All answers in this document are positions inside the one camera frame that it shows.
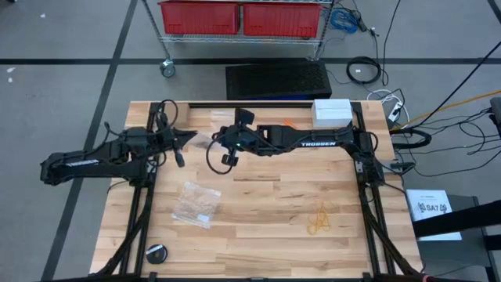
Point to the white SA7 booklet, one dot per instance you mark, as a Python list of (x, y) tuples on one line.
[(430, 219)]

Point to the black round tape roll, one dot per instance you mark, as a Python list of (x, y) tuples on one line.
[(156, 254)]

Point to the wide black rubber band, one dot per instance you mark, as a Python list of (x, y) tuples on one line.
[(201, 144)]

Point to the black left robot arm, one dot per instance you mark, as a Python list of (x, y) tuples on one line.
[(90, 166)]

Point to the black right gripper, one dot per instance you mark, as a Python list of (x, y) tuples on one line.
[(246, 139)]

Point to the black power adapter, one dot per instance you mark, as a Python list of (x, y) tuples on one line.
[(403, 166)]

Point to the white power strip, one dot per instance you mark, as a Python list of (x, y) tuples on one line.
[(395, 111)]

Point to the black bar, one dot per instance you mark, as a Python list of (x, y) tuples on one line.
[(469, 217)]

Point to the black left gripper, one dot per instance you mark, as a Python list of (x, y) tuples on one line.
[(166, 137)]

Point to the white box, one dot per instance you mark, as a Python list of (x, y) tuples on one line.
[(332, 113)]

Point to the grey side table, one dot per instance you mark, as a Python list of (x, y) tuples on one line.
[(450, 254)]

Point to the yellow rubber band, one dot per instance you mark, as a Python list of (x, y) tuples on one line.
[(313, 229), (321, 219)]

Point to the red plastic storage bin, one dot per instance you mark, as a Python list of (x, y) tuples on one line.
[(199, 17), (282, 19)]

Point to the black aluminium table frame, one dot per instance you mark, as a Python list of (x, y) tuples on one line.
[(254, 105)]

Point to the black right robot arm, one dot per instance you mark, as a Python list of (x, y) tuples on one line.
[(313, 139)]

